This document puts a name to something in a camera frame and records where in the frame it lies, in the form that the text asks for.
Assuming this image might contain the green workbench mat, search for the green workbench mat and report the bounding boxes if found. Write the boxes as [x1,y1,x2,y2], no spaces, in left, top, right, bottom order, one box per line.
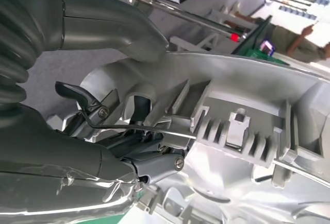
[77,212,130,224]

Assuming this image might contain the white table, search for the white table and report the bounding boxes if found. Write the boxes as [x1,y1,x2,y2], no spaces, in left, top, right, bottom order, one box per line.
[168,9,258,53]

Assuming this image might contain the person holding phone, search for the person holding phone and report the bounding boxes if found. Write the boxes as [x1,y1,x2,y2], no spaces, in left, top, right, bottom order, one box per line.
[232,11,330,63]

